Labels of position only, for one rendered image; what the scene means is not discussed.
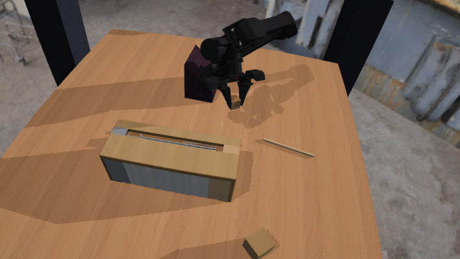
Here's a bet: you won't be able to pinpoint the brown block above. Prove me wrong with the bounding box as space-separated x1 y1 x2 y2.
230 94 241 110

